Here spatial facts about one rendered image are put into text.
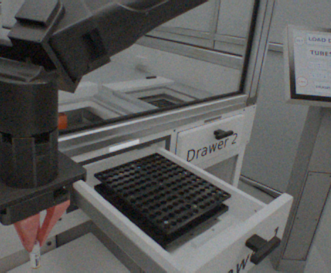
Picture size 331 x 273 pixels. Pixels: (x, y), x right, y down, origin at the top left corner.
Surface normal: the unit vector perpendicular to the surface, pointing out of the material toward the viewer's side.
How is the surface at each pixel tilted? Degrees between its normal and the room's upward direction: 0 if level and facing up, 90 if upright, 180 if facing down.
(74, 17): 42
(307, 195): 90
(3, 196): 3
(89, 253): 0
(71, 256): 0
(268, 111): 90
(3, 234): 90
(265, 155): 90
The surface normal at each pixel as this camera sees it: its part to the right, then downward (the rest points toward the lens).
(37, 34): -0.11, -0.43
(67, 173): 0.14, -0.91
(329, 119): -0.01, 0.39
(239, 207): -0.72, 0.22
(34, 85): 0.58, 0.40
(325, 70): 0.04, -0.29
